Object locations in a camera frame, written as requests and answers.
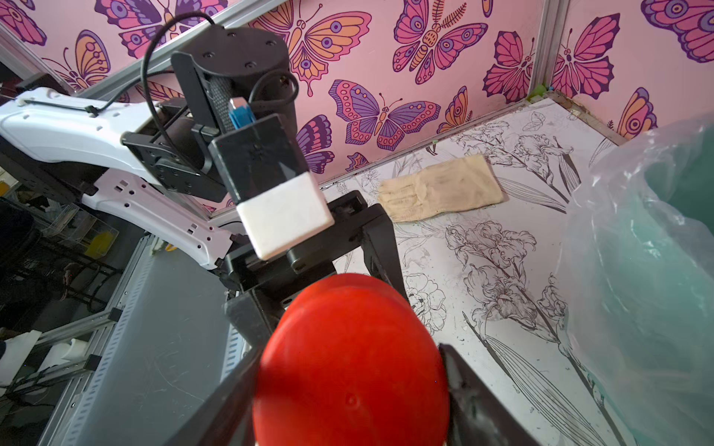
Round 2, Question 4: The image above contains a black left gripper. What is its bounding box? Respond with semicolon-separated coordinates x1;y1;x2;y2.
122;25;299;202

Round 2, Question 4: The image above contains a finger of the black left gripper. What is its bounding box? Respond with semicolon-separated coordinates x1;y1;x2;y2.
225;290;279;348
214;191;407;302

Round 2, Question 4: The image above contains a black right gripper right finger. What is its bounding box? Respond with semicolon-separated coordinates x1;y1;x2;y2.
439;344;538;446

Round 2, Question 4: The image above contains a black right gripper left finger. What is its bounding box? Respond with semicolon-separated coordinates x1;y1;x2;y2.
165;349;263;446

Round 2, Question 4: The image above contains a red jar lid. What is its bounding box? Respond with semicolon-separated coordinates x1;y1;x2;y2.
252;273;450;445

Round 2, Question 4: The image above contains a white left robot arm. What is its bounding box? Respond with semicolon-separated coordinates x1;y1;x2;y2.
1;24;405;346

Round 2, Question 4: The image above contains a clear plastic bin liner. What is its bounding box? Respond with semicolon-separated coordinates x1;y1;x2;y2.
557;114;713;445

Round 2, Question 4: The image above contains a beige work glove left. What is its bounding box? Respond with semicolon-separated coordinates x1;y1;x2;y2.
377;154;504;223

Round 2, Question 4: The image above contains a mint green trash bin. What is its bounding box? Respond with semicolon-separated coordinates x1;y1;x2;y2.
645;126;713;233

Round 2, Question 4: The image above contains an aluminium frame post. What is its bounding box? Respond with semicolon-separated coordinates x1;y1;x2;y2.
527;0;570;100

